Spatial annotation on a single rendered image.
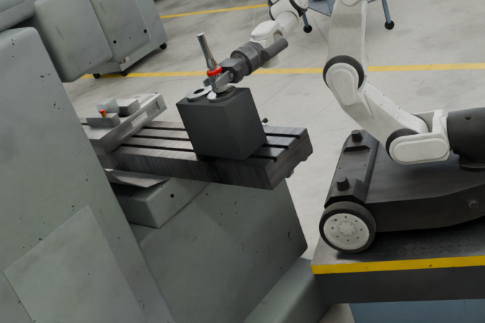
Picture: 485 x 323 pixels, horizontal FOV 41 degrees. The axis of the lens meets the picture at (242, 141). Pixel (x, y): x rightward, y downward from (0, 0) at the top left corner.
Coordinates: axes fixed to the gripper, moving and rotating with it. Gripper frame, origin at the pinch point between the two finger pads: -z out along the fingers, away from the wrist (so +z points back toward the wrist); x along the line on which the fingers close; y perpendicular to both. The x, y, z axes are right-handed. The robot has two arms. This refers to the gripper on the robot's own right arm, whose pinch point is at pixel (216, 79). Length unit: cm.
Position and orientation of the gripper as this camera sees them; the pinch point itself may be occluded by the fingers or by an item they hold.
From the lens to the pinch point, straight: 191.6
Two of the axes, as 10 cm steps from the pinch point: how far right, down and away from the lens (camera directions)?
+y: 3.1, 8.5, 4.2
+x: 7.1, 0.9, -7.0
